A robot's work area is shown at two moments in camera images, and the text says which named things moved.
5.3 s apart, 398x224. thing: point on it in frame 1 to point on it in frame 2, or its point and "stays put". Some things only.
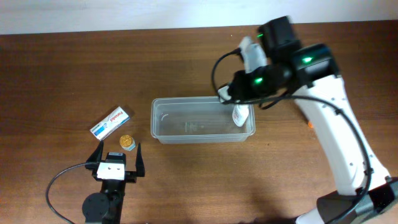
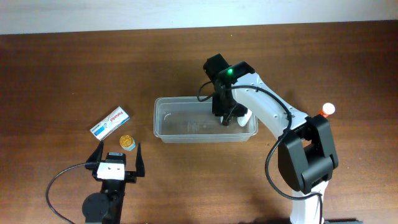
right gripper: (235, 89) to (225, 112)
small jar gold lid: (127, 142) stays put
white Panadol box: (109, 123) stays put
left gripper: (132, 177) stays put
